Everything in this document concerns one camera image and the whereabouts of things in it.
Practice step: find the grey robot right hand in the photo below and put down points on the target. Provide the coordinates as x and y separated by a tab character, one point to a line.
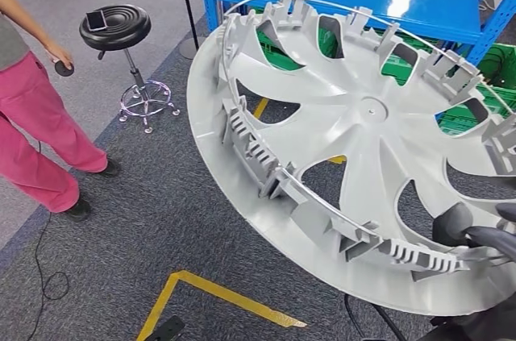
449	226

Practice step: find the person's hand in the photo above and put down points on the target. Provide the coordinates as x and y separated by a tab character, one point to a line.
59	55

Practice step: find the black round handheld puck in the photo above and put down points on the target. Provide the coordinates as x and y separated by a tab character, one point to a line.
63	71

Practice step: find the grey plastic wheel hubcap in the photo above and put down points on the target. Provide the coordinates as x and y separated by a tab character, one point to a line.
375	167

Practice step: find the person's forearm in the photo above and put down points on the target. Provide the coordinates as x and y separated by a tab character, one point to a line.
20	15

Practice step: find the dark smartphone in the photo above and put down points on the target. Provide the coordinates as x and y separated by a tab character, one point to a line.
96	21

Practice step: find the person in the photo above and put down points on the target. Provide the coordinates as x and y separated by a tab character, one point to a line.
36	114

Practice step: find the black round stool chrome base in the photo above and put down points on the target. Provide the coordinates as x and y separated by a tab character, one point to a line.
121	26

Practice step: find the green plastic crate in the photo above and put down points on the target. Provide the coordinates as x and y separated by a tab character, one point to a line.
456	122
278	58

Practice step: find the green open plastic basket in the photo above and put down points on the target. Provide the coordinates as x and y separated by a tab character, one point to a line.
499	66

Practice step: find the thin black pole stand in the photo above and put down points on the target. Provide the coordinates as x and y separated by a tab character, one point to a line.
187	2

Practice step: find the yellow floor tape line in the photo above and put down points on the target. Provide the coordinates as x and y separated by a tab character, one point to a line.
225	296

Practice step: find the black robot left foot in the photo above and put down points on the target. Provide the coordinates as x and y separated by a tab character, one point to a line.
167	330

